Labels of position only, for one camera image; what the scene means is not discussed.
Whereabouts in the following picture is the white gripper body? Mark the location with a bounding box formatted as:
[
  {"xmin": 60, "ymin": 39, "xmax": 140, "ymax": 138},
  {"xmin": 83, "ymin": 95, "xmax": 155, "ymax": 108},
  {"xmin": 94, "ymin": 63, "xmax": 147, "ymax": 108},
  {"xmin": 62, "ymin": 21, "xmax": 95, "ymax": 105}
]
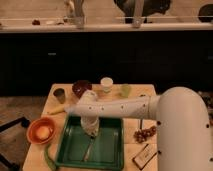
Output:
[{"xmin": 81, "ymin": 117, "xmax": 99, "ymax": 137}]

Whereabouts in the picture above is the silver metal fork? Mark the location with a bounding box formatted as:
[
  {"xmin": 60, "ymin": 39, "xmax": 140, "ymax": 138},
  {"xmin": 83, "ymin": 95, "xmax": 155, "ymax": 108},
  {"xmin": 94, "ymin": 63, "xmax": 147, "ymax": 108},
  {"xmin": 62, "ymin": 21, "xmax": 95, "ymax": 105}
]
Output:
[{"xmin": 83, "ymin": 136, "xmax": 96, "ymax": 162}]

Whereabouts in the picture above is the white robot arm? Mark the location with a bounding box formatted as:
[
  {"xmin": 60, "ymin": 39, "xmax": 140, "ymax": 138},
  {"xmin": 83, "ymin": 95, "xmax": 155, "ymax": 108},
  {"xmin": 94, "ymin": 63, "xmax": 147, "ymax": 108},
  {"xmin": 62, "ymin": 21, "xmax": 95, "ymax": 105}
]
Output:
[{"xmin": 65, "ymin": 87, "xmax": 213, "ymax": 171}]

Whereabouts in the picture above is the green plastic tray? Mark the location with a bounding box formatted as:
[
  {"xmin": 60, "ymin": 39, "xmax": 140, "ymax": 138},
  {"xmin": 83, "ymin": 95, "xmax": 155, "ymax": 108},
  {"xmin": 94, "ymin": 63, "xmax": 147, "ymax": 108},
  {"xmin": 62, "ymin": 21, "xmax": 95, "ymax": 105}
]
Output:
[{"xmin": 55, "ymin": 116, "xmax": 124, "ymax": 171}]

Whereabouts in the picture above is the dark maroon bowl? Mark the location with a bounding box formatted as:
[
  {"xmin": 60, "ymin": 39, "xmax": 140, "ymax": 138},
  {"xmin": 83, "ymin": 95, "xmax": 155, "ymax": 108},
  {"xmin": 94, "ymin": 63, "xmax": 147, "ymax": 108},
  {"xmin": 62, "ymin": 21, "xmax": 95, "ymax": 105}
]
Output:
[{"xmin": 72, "ymin": 80, "xmax": 92, "ymax": 98}]

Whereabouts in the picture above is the grey metal cup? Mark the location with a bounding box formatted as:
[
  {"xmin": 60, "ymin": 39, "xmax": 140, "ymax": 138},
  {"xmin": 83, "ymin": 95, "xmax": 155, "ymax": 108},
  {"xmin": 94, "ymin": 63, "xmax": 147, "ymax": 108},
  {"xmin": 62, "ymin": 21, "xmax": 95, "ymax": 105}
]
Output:
[{"xmin": 53, "ymin": 88, "xmax": 66, "ymax": 104}]

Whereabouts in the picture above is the white cup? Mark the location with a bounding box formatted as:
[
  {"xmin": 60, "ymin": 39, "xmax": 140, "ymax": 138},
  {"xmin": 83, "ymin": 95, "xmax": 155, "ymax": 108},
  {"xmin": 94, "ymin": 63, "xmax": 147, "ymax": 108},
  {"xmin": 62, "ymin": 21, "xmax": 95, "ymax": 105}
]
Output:
[{"xmin": 100, "ymin": 77, "xmax": 113, "ymax": 93}]

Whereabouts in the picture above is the orange bowl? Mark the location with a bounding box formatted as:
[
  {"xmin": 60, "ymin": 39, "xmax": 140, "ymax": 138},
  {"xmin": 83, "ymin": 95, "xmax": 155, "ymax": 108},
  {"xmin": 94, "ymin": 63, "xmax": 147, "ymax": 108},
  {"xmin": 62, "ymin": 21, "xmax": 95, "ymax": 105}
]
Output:
[{"xmin": 27, "ymin": 117, "xmax": 56, "ymax": 145}]

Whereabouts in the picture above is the yellow lemon in bowl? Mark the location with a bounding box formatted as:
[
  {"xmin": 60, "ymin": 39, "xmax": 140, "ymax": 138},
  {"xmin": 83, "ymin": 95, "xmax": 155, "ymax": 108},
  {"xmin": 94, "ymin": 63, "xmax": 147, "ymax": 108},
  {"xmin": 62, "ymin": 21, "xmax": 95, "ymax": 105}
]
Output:
[{"xmin": 36, "ymin": 126, "xmax": 50, "ymax": 140}]

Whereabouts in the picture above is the light green cup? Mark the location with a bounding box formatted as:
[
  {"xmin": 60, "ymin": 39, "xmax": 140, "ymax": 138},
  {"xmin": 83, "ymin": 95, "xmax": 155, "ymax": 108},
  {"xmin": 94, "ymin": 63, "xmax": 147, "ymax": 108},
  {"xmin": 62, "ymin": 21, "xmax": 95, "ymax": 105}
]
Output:
[{"xmin": 120, "ymin": 84, "xmax": 131, "ymax": 98}]

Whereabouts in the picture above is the wooden table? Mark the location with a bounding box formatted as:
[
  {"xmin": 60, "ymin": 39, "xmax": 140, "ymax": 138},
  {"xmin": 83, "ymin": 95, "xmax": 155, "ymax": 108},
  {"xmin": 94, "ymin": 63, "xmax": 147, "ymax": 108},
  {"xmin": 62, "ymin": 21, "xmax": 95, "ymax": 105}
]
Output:
[{"xmin": 23, "ymin": 84, "xmax": 156, "ymax": 171}]

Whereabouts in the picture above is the bunch of red grapes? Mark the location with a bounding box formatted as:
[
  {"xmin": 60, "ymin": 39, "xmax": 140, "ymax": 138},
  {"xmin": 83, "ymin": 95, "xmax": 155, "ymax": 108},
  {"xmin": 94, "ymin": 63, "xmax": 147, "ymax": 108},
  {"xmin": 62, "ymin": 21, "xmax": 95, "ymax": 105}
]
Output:
[{"xmin": 134, "ymin": 126, "xmax": 157, "ymax": 143}]

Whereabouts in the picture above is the small dark box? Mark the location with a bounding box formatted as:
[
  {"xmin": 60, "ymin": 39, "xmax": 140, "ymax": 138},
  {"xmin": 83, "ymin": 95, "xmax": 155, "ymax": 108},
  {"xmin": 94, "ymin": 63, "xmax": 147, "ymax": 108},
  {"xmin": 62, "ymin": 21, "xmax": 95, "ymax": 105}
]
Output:
[{"xmin": 132, "ymin": 144, "xmax": 157, "ymax": 170}]

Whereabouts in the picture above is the dark cabinet counter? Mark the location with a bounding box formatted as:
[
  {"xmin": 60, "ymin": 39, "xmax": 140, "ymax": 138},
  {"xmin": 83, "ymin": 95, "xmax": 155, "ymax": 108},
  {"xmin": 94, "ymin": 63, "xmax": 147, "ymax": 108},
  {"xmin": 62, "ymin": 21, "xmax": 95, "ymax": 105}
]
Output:
[{"xmin": 0, "ymin": 28, "xmax": 213, "ymax": 96}]

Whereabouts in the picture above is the black chair frame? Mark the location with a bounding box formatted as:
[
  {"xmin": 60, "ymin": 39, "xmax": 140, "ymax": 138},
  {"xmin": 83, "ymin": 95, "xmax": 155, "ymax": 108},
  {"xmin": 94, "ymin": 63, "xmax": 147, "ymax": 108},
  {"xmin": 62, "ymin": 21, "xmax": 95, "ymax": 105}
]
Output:
[{"xmin": 0, "ymin": 117, "xmax": 30, "ymax": 171}]

